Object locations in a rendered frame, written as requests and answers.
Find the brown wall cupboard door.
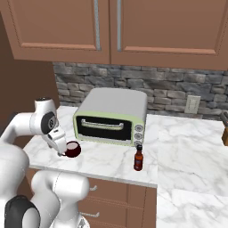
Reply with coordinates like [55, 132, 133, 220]
[109, 0, 228, 71]
[0, 0, 111, 65]

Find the brown drawer front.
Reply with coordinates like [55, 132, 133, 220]
[84, 177, 129, 207]
[77, 199, 129, 228]

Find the dark red mug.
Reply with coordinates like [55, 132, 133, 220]
[61, 140, 82, 159]

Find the brown sauce bottle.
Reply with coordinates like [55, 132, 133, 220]
[133, 144, 144, 172]

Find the white wall socket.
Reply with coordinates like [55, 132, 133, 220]
[183, 94, 202, 115]

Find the silver cupboard door handle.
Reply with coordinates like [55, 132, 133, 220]
[116, 0, 123, 53]
[93, 0, 102, 52]

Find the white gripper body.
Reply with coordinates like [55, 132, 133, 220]
[47, 133, 69, 156]

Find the brown base cupboard panel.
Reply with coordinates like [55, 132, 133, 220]
[126, 183, 158, 228]

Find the black toaster oven door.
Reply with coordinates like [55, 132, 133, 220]
[75, 115, 134, 143]

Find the silver toaster oven door handle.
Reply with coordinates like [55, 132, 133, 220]
[80, 118, 126, 132]

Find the wooden knife block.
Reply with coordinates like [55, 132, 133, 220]
[220, 110, 228, 147]

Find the pale green toaster oven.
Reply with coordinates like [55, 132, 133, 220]
[72, 86, 149, 148]

